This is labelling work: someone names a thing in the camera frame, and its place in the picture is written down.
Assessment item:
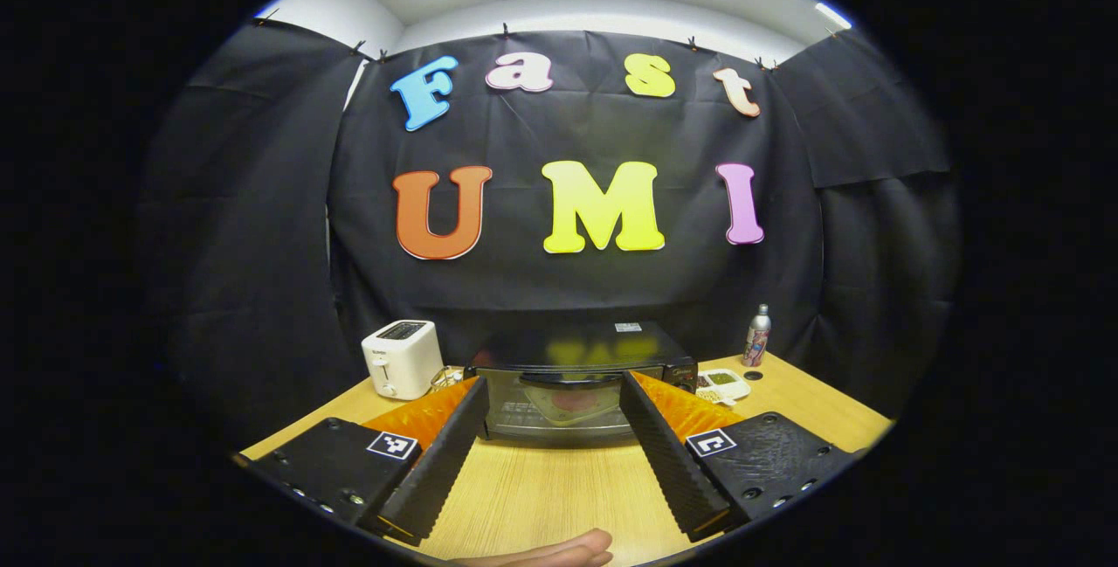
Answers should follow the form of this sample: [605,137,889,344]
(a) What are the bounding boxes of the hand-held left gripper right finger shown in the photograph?
[618,370,861,544]

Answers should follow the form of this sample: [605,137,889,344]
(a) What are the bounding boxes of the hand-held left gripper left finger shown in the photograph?
[231,375,490,548]

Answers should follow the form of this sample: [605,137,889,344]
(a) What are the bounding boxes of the black backdrop cloth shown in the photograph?
[144,18,962,454]

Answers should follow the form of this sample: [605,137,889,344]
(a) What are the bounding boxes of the silver spray bottle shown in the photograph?
[743,304,772,367]

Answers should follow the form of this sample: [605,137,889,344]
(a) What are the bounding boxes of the white toaster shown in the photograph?
[362,320,445,400]

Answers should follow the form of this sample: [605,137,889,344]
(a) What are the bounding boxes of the pale square plate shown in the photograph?
[543,382,626,426]

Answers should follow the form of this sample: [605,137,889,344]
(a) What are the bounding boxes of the black electric oven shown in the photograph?
[463,320,700,446]

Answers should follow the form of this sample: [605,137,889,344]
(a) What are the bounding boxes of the white divided snack dish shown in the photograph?
[696,368,752,405]

